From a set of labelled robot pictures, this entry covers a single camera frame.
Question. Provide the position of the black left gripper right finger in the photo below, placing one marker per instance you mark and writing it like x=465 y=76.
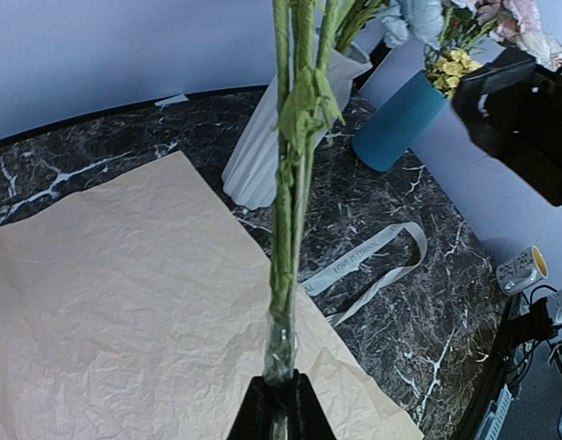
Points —
x=306 y=419

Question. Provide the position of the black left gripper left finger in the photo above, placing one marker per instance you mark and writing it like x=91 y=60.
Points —
x=254 y=419

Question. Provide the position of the white printed ribbon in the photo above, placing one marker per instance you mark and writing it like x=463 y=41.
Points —
x=354 y=266

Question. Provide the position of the peach wrapping paper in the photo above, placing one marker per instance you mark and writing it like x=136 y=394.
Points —
x=134 y=310

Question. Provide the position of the dusty pink rose stem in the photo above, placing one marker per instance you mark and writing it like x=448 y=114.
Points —
x=305 y=33

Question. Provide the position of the light blue peony stem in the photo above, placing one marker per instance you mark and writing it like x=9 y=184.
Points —
x=422 y=19

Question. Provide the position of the pink white rose stem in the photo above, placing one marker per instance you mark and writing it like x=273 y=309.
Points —
x=353 y=17

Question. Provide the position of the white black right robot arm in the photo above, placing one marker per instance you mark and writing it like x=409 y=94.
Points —
x=512 y=110

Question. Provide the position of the white ribbed vase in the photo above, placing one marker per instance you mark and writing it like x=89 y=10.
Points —
x=249 y=175

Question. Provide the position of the blue ceramic vase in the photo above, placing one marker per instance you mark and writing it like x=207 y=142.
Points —
x=397 y=123

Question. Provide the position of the white yellow mug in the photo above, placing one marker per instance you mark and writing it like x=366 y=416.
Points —
x=522 y=271

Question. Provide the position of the white tape scrap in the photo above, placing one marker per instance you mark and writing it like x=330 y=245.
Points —
x=173 y=100

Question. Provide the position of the white slotted cable duct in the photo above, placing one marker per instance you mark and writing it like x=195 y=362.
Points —
x=493 y=421

